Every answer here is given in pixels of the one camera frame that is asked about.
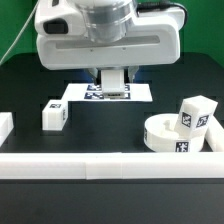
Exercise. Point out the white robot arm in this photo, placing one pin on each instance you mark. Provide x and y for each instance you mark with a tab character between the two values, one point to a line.
99	35

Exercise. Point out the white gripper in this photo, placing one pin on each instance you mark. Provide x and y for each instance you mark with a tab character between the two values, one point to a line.
75	34

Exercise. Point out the white left fence block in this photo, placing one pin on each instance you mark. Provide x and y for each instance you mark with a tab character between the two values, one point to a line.
6	125

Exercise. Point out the white front fence bar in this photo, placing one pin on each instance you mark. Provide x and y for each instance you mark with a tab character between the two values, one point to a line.
90	166

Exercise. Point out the white round stool seat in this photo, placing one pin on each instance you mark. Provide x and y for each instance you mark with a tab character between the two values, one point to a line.
160	136

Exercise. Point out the white AprilTag marker sheet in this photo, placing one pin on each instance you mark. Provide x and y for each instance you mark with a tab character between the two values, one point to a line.
91	92

